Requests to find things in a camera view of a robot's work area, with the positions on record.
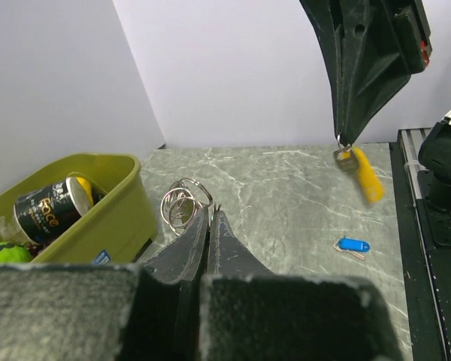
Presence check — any green watermelon toy ball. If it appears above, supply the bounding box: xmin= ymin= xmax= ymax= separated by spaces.
xmin=0 ymin=242 xmax=32 ymax=263

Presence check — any blue tag key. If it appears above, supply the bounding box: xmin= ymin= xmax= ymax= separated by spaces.
xmin=333 ymin=237 xmax=371 ymax=261

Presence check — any aluminium rail frame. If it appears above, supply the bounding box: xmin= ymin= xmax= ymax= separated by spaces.
xmin=398 ymin=128 xmax=431 ymax=206

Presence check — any large keyring with small rings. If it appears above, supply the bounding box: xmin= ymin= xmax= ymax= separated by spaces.
xmin=160 ymin=177 xmax=213 ymax=236

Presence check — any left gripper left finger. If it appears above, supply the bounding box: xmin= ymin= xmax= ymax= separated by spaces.
xmin=145 ymin=208 xmax=209 ymax=360

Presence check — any yellow toy lemon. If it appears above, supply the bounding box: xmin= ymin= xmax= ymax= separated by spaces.
xmin=75 ymin=177 xmax=94 ymax=206

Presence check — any black paper cup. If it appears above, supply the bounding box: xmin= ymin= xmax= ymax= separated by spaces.
xmin=14 ymin=177 xmax=93 ymax=244

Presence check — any dark grapes bunch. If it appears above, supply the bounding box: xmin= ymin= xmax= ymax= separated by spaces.
xmin=26 ymin=243 xmax=49 ymax=257

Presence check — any olive green plastic bin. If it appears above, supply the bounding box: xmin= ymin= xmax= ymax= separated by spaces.
xmin=0 ymin=153 xmax=158 ymax=264

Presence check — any yellow tag key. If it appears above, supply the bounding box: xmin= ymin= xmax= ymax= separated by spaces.
xmin=333 ymin=135 xmax=385 ymax=204

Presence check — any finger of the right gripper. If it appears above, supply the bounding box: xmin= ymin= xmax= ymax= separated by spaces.
xmin=300 ymin=1 xmax=365 ymax=145
xmin=347 ymin=1 xmax=410 ymax=143

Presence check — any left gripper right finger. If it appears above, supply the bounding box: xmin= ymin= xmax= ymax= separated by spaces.
xmin=198 ymin=211 xmax=282 ymax=360

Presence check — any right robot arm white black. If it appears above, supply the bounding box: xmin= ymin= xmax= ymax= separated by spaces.
xmin=301 ymin=1 xmax=451 ymax=247

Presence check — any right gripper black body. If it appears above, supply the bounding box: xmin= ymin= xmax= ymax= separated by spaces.
xmin=371 ymin=0 xmax=434 ymax=76

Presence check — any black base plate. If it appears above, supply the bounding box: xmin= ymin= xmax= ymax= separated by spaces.
xmin=390 ymin=124 xmax=451 ymax=360

